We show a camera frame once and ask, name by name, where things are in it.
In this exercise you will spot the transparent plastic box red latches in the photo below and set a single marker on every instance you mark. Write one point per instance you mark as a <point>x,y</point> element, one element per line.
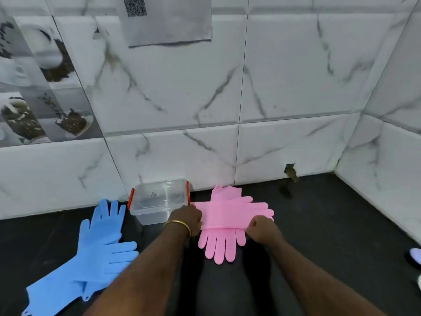
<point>149,219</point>

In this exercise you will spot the person's right hand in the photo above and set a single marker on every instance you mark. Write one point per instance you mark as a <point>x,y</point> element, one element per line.
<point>264,230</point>

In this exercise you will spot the white round object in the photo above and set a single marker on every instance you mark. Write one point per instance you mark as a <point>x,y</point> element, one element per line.
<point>419,282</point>

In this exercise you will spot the grey paper sheet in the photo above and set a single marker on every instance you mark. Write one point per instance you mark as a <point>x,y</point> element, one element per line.
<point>174,26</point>

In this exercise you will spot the pink rubber glove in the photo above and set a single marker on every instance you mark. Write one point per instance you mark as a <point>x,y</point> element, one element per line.
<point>227,213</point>
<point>220,246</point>

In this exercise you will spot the person's right forearm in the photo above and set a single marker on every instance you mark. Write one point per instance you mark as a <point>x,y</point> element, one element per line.
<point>312,283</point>

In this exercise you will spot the blue rubber glove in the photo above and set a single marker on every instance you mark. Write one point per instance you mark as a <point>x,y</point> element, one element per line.
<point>102,227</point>
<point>65,286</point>

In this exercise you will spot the lilac round object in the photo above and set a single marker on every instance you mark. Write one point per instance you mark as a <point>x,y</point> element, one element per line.
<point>417,256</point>

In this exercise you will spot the gold bangle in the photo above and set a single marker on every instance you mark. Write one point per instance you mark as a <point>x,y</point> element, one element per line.
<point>179,222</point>

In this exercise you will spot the person's left forearm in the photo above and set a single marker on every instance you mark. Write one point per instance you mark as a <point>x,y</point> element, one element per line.
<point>141,276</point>

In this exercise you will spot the person's left hand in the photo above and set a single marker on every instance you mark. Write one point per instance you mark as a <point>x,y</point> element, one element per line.
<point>185,217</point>

